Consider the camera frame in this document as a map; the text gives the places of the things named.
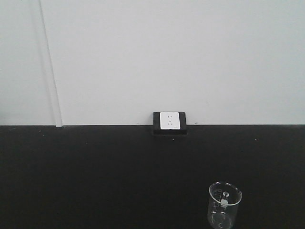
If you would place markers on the clear glass beaker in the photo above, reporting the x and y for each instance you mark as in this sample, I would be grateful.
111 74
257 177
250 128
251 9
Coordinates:
223 205

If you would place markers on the black socket mounting box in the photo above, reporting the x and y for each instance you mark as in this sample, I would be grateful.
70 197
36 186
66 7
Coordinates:
158 131

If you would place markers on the white power socket plate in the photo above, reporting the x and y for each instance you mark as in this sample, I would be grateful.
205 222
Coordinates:
169 121

